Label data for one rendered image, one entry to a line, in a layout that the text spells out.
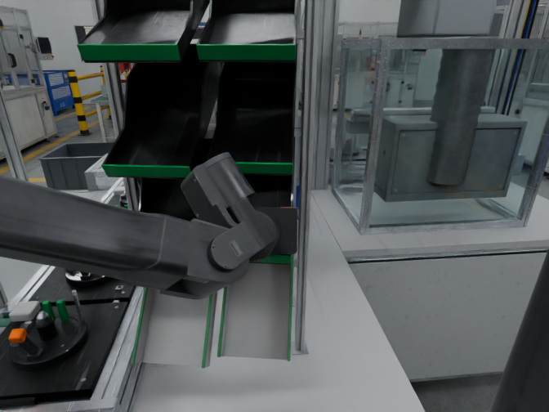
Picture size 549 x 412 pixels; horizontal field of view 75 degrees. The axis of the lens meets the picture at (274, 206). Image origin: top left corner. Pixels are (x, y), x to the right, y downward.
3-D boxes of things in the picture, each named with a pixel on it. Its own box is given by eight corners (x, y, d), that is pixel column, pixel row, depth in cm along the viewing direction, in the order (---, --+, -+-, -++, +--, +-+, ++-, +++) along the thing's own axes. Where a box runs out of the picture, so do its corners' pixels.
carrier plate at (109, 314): (93, 396, 64) (91, 387, 64) (-51, 409, 62) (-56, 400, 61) (128, 307, 86) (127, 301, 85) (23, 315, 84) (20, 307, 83)
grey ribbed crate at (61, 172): (139, 187, 252) (134, 155, 242) (46, 190, 246) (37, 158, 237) (152, 168, 290) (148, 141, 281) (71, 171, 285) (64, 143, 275)
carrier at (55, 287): (130, 303, 88) (122, 260, 83) (26, 311, 85) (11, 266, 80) (151, 252, 110) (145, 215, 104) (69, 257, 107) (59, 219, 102)
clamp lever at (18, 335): (37, 356, 67) (19, 338, 61) (26, 357, 67) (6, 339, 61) (45, 338, 69) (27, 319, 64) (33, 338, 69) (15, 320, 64)
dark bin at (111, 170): (192, 179, 53) (180, 140, 47) (107, 177, 54) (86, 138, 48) (222, 80, 71) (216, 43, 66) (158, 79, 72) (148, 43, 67)
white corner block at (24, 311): (33, 327, 80) (29, 313, 79) (12, 329, 80) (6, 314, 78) (44, 313, 85) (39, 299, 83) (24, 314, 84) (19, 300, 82)
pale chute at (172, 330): (210, 366, 66) (204, 368, 62) (140, 362, 67) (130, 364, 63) (225, 222, 76) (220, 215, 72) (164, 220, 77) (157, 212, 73)
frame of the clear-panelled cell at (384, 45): (526, 226, 145) (587, 38, 116) (360, 235, 138) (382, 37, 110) (461, 186, 186) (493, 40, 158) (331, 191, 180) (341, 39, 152)
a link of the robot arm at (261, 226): (243, 273, 39) (287, 244, 39) (208, 220, 39) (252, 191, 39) (251, 263, 46) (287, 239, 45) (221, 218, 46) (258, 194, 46)
